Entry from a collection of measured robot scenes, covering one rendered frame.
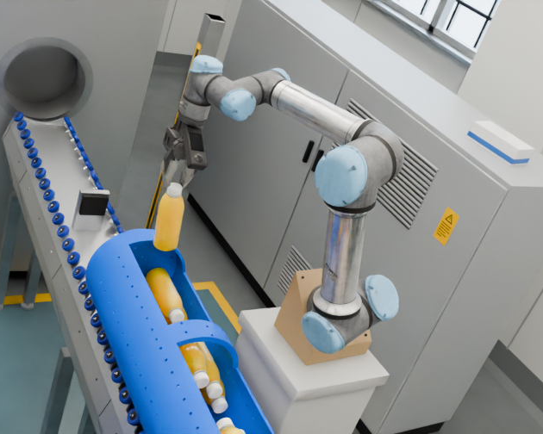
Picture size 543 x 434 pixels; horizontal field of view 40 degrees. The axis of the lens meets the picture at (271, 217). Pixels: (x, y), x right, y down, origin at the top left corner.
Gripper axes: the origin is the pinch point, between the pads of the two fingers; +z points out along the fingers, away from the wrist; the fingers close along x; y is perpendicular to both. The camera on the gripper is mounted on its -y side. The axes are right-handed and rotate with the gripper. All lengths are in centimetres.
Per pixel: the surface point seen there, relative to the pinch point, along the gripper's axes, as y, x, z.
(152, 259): 10.0, -5.2, 31.5
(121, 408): -28, 11, 52
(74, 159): 104, -8, 51
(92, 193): 54, 1, 36
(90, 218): 54, 0, 46
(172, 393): -49, 11, 26
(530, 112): 92, -231, -2
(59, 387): 24, 8, 95
